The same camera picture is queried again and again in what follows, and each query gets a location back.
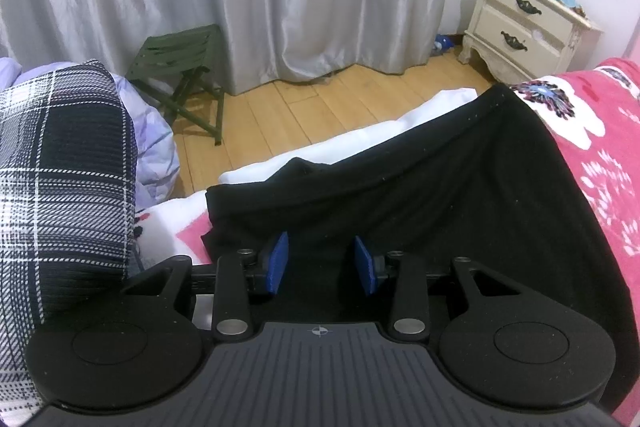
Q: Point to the green folding stool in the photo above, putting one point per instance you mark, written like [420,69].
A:
[175,49]

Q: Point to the lavender cloth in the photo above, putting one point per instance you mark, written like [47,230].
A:
[155,147]

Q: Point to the black white plaid cloth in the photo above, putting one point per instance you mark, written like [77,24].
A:
[65,207]

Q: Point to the pink floral bed blanket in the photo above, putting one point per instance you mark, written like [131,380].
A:
[600,147]

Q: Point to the cream nightstand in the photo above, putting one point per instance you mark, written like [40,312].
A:
[520,17]

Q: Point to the black pants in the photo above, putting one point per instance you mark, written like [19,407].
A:
[425,182]

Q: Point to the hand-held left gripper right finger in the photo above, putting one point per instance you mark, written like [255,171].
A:
[366,267]

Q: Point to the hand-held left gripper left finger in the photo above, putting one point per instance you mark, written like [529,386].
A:
[277,264]

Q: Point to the small brown trinket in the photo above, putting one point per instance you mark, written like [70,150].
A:
[580,11]

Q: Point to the white folded garment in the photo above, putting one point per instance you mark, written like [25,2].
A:
[350,142]

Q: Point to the small blue object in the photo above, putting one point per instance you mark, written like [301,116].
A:
[442,42]

